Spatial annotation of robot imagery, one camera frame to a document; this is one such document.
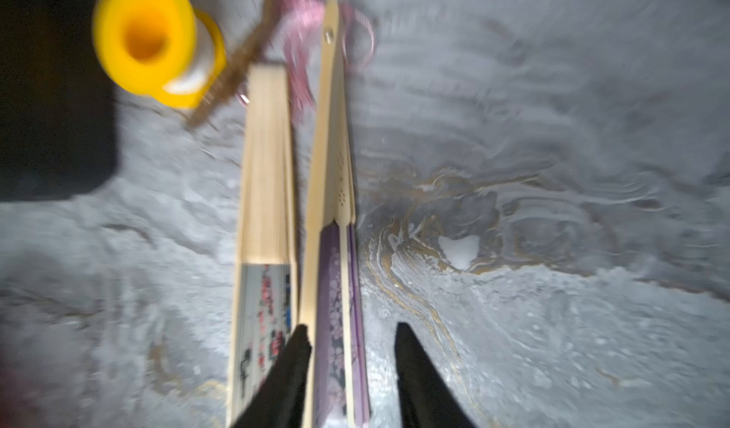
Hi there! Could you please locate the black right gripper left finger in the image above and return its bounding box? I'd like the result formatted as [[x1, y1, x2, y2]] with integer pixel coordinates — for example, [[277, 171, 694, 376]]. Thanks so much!
[[231, 325, 312, 428]]

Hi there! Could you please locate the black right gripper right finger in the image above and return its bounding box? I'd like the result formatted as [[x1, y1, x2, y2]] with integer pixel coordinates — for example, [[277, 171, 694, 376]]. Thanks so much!
[[395, 323, 475, 428]]

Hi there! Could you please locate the bamboo fan purple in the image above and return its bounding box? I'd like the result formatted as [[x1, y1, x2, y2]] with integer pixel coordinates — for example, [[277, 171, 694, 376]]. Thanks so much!
[[281, 0, 373, 427]]

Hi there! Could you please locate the bamboo fan floral white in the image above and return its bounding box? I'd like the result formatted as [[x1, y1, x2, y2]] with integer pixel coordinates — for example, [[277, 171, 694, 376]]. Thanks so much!
[[226, 64, 296, 423]]

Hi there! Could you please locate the black plastic tool case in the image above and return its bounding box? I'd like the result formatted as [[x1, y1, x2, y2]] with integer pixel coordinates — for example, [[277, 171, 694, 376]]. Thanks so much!
[[1, 0, 119, 202]]

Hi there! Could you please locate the yellow thread seal tape spool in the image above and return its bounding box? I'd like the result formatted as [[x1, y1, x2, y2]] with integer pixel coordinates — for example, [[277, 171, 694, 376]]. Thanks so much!
[[92, 0, 226, 110]]

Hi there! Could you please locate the steel ball valve brown handle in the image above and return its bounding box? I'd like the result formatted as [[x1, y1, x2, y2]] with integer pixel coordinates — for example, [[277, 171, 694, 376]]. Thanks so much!
[[186, 0, 282, 130]]

